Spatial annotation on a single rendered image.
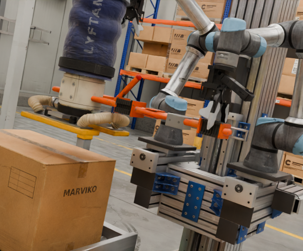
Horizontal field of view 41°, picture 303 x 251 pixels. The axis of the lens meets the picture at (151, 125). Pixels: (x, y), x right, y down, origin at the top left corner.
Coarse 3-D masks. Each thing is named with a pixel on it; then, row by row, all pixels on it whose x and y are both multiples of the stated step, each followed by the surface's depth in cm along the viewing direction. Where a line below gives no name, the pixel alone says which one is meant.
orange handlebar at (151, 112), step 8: (56, 88) 167; (104, 96) 180; (112, 104) 151; (136, 112) 145; (144, 112) 143; (152, 112) 141; (160, 112) 144; (184, 120) 134; (192, 120) 133; (224, 128) 127
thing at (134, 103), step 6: (120, 102) 146; (126, 102) 145; (132, 102) 154; (138, 102) 146; (144, 102) 150; (114, 108) 149; (120, 108) 146; (126, 108) 146; (132, 108) 144; (126, 114) 145; (132, 114) 145; (138, 114) 148
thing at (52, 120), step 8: (24, 112) 160; (32, 112) 160; (40, 120) 155; (48, 120) 152; (56, 120) 152; (64, 120) 156; (72, 120) 151; (64, 128) 148; (72, 128) 145; (80, 128) 146; (88, 128) 149
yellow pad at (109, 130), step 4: (68, 120) 173; (96, 124) 166; (96, 128) 164; (100, 128) 163; (104, 128) 162; (108, 128) 163; (112, 128) 162; (120, 128) 168; (104, 132) 162; (108, 132) 161; (112, 132) 160; (116, 132) 160; (120, 132) 162; (124, 132) 164; (128, 132) 166
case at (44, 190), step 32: (0, 160) 159; (32, 160) 149; (64, 160) 156; (96, 160) 168; (0, 192) 159; (32, 192) 148; (64, 192) 155; (96, 192) 171; (0, 224) 158; (32, 224) 148; (64, 224) 159; (96, 224) 176
